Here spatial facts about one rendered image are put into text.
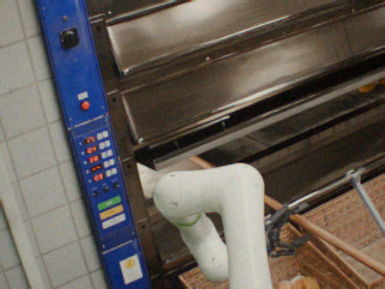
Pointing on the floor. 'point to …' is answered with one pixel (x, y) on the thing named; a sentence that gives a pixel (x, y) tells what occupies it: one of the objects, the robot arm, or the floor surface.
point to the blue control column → (87, 64)
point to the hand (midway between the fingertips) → (304, 222)
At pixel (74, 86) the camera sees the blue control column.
